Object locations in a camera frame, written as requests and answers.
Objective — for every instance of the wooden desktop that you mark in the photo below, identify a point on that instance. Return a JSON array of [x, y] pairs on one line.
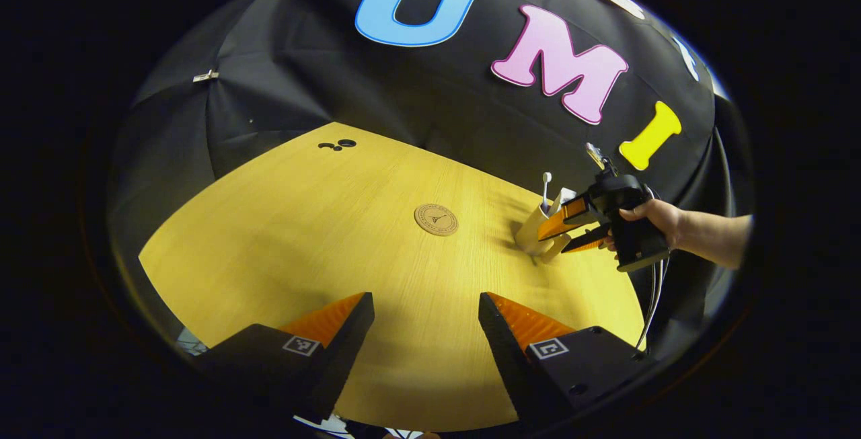
[[336, 244]]

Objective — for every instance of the silver cloth clip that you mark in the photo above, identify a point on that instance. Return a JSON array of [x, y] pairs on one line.
[[205, 76]]

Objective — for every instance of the black backdrop cloth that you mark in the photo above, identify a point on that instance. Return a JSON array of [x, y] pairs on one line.
[[403, 83]]

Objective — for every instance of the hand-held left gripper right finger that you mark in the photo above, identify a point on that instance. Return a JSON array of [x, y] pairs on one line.
[[508, 351]]

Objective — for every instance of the white toothbrush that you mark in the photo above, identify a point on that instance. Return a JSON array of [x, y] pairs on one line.
[[545, 190]]

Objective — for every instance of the beige cup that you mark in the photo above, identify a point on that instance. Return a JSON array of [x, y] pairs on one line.
[[531, 234]]

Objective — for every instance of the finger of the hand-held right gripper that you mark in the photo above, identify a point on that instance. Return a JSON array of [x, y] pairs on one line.
[[565, 218], [586, 241]]

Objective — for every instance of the white toothpaste tube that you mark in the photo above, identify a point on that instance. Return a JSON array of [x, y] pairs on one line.
[[562, 200]]

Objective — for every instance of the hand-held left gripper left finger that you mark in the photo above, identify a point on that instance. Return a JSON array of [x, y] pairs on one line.
[[340, 351]]

